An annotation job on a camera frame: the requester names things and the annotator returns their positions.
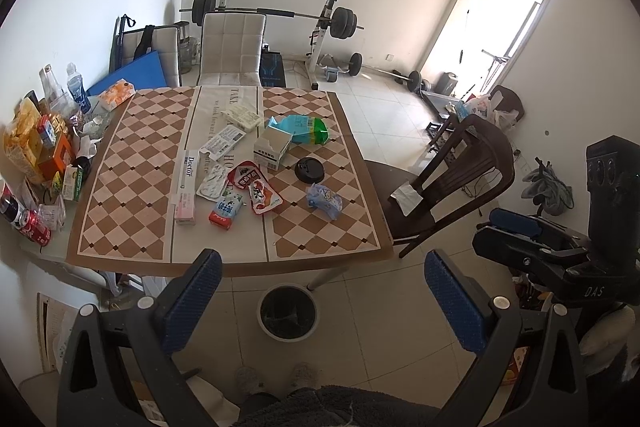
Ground white barcode medicine box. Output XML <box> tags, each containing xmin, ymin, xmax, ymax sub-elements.
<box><xmin>200</xmin><ymin>124</ymin><xmax>246</xmax><ymax>161</ymax></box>

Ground teal green plastic bag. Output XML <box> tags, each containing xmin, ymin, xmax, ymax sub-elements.
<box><xmin>268</xmin><ymin>115</ymin><xmax>329</xmax><ymax>145</ymax></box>

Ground orange box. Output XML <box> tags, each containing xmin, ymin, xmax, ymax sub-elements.
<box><xmin>38</xmin><ymin>134</ymin><xmax>75</xmax><ymax>181</ymax></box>

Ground red cola can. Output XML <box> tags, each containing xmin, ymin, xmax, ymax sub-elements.
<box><xmin>17</xmin><ymin>209</ymin><xmax>51</xmax><ymax>247</ymax></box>

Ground small milk carton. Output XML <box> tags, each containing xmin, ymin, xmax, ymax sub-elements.
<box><xmin>208</xmin><ymin>185</ymin><xmax>244</xmax><ymax>230</ymax></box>

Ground white Doctor toothpaste box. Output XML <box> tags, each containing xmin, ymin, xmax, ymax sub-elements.
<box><xmin>174</xmin><ymin>150</ymin><xmax>200</xmax><ymax>225</ymax></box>

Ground green white small box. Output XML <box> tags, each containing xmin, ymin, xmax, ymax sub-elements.
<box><xmin>61</xmin><ymin>165</ymin><xmax>84</xmax><ymax>202</ymax></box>

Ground white carton box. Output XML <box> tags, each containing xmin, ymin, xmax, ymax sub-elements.
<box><xmin>254</xmin><ymin>127</ymin><xmax>293</xmax><ymax>170</ymax></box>

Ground white round trash bin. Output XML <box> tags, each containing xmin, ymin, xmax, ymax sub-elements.
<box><xmin>256</xmin><ymin>284</ymin><xmax>320</xmax><ymax>343</ymax></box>

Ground left grey fuzzy slipper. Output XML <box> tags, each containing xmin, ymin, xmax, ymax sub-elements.
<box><xmin>234</xmin><ymin>366</ymin><xmax>266</xmax><ymax>398</ymax></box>

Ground right grey fuzzy slipper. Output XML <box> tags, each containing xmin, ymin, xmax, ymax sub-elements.
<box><xmin>288</xmin><ymin>363</ymin><xmax>319</xmax><ymax>392</ymax></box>

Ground flat cream paper box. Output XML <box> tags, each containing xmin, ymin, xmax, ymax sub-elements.
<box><xmin>222</xmin><ymin>103</ymin><xmax>264</xmax><ymax>133</ymax></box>

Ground dark wooden chair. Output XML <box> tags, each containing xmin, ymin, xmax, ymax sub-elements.
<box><xmin>366</xmin><ymin>115</ymin><xmax>515</xmax><ymax>258</ymax></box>

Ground barbell rack with weights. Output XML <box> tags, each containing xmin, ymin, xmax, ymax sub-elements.
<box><xmin>186</xmin><ymin>0</ymin><xmax>360</xmax><ymax>90</ymax></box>

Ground white padded chair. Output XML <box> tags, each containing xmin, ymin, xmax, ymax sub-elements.
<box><xmin>198</xmin><ymin>12</ymin><xmax>266</xmax><ymax>87</ymax></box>

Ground red white snack pouch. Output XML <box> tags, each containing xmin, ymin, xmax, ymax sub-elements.
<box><xmin>248</xmin><ymin>179</ymin><xmax>283</xmax><ymax>216</ymax></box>

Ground black coffee cup lid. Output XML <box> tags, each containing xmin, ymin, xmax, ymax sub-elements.
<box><xmin>294</xmin><ymin>157</ymin><xmax>326</xmax><ymax>185</ymax></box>

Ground blue folded mat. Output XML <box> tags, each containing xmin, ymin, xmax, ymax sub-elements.
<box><xmin>88</xmin><ymin>51</ymin><xmax>168</xmax><ymax>96</ymax></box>

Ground water bottle blue label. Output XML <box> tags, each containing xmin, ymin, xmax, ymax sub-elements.
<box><xmin>66</xmin><ymin>63</ymin><xmax>92</xmax><ymax>114</ymax></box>

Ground orange tissue pack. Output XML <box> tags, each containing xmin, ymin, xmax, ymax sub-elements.
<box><xmin>98</xmin><ymin>78</ymin><xmax>136</xmax><ymax>112</ymax></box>

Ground black fleece clothed legs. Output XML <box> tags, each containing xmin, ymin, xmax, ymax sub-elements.
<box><xmin>234</xmin><ymin>386</ymin><xmax>440</xmax><ymax>426</ymax></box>

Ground yellow snack bag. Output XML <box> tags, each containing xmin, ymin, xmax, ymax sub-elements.
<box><xmin>3</xmin><ymin>98</ymin><xmax>44</xmax><ymax>184</ymax></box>

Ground silver foil wrapper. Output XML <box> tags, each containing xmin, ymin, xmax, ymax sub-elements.
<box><xmin>196</xmin><ymin>162</ymin><xmax>229</xmax><ymax>202</ymax></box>

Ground grey fuzzy slipper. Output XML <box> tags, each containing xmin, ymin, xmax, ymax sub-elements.
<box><xmin>234</xmin><ymin>366</ymin><xmax>266</xmax><ymax>398</ymax></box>
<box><xmin>288</xmin><ymin>363</ymin><xmax>319</xmax><ymax>392</ymax></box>

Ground checkered brown table mat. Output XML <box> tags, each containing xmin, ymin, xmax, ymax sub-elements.
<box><xmin>66</xmin><ymin>87</ymin><xmax>393</xmax><ymax>277</ymax></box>

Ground white paper on chair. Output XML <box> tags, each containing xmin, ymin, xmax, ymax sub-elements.
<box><xmin>390</xmin><ymin>183</ymin><xmax>423</xmax><ymax>217</ymax></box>

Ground dark cola bottle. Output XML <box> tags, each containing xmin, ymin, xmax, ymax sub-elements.
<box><xmin>0</xmin><ymin>180</ymin><xmax>25</xmax><ymax>229</ymax></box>

